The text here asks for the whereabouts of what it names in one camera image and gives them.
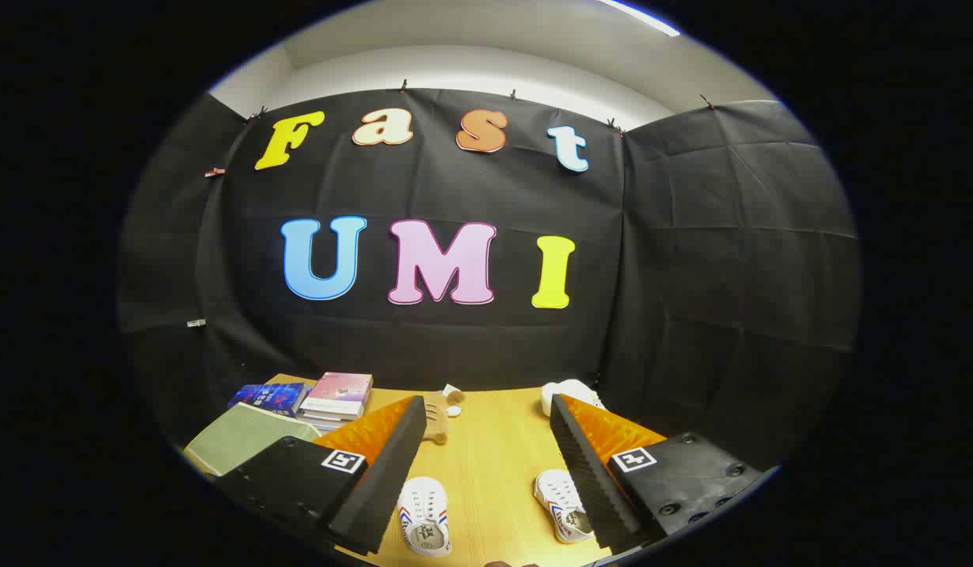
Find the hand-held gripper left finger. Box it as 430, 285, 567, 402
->
216, 395, 428, 557

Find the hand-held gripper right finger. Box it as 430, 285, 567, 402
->
549, 394, 775, 554

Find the blue cover book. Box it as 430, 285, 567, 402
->
228, 383, 308, 417

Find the green fabric storage box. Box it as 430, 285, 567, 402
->
183, 402, 322, 479

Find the white canvas shoe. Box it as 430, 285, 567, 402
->
532, 469, 596, 545
396, 476, 453, 558

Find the brown plush toy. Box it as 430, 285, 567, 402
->
420, 384, 466, 447

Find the pink cover book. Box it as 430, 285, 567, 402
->
298, 372, 374, 418

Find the white plush toy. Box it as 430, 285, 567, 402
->
541, 379, 606, 418

